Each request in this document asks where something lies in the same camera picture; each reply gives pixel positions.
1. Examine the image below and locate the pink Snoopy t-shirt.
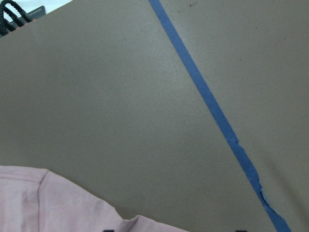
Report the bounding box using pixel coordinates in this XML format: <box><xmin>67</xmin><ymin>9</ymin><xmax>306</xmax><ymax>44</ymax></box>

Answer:
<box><xmin>0</xmin><ymin>166</ymin><xmax>181</xmax><ymax>232</ymax></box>

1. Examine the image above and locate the black power adapter box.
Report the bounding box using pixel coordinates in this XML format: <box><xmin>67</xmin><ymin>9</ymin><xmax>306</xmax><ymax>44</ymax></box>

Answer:
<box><xmin>27</xmin><ymin>5</ymin><xmax>46</xmax><ymax>21</ymax></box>

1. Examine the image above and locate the black braided cable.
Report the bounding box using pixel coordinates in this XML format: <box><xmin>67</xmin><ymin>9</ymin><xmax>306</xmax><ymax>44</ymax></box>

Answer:
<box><xmin>0</xmin><ymin>0</ymin><xmax>28</xmax><ymax>37</ymax></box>

